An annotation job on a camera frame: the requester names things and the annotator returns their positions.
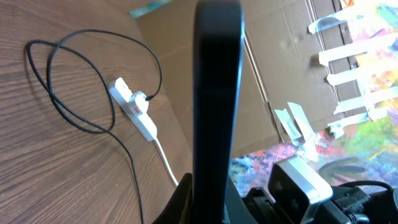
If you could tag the colourful painted cloth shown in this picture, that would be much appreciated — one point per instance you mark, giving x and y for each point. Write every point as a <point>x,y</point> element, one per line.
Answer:
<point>367,150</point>

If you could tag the Galaxy S24 smartphone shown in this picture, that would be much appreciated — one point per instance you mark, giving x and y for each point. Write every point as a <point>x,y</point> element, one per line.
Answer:
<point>217,64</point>

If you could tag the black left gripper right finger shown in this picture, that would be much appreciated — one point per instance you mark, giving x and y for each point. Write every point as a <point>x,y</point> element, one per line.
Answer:
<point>235,210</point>

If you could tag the white masking tape strips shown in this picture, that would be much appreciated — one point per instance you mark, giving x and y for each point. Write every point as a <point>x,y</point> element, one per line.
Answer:
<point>298,127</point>

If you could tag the white USB charger plug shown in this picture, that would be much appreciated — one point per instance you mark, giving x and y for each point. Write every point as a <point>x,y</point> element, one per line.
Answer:
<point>138,104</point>

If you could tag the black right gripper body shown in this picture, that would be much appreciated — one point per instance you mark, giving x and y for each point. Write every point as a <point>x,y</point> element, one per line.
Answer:
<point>349,204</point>

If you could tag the white power strip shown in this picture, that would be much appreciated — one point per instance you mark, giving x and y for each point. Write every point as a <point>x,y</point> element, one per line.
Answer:
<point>121,94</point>

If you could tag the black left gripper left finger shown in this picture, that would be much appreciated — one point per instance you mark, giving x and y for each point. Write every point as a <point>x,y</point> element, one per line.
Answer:
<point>178,209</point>

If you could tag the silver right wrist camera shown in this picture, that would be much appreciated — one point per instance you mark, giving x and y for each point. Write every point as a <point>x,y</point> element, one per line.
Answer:
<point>298,189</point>

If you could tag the cardboard backdrop panel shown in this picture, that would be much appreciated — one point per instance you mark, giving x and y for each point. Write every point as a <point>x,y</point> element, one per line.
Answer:
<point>280,66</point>

